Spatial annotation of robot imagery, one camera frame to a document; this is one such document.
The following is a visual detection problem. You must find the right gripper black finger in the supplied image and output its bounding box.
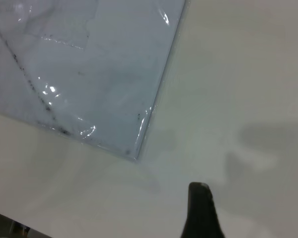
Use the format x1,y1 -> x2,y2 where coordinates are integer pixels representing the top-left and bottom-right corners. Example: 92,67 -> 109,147
180,181 -> 226,238

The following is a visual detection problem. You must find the clear zip bag green zipper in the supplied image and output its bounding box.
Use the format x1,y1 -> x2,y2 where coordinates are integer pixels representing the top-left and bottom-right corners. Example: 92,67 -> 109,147
0,0 -> 191,165

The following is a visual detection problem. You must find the pale grey sheet inside bag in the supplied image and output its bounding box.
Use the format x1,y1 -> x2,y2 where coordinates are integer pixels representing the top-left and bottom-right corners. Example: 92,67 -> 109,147
0,0 -> 186,159

